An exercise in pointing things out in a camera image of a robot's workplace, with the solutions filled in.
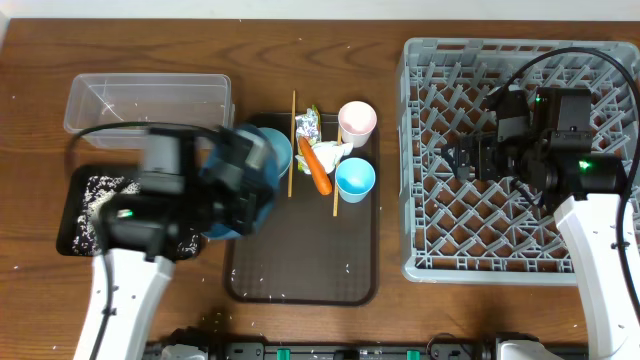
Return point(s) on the orange carrot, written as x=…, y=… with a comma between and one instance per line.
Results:
x=317, y=171

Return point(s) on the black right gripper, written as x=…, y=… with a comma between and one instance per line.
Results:
x=484, y=144

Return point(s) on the crumpled white paper napkin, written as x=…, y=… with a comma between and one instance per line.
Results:
x=329, y=153

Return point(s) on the pile of white rice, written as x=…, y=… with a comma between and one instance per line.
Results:
x=97, y=190

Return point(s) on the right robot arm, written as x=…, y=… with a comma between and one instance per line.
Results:
x=546, y=144

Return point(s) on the black waste bin tray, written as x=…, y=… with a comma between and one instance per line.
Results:
x=77, y=181

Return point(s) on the light blue plastic cup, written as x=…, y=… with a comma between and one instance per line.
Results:
x=355, y=178

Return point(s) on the wooden chopstick right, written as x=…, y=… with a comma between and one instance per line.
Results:
x=336, y=191

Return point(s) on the black rail with green clips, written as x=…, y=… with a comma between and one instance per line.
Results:
x=191, y=343

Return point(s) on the clear plastic bin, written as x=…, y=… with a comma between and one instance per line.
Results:
x=184, y=98

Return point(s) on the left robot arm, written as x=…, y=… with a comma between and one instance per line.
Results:
x=191, y=179

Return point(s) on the wooden chopstick left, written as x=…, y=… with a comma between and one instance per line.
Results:
x=292, y=144

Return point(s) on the light blue plastic bowl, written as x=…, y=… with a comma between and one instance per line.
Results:
x=281, y=145

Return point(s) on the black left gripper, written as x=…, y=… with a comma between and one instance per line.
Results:
x=255, y=182

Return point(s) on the dark brown serving tray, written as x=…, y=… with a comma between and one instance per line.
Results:
x=312, y=249

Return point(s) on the crumpled foil snack wrapper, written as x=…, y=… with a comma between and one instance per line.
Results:
x=308, y=125

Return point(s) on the wooden chopstick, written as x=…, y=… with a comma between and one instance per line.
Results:
x=336, y=191
x=292, y=144

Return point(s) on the grey plastic dishwasher rack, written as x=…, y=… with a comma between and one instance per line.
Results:
x=473, y=232

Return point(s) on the pink plastic cup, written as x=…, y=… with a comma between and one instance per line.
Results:
x=357, y=120

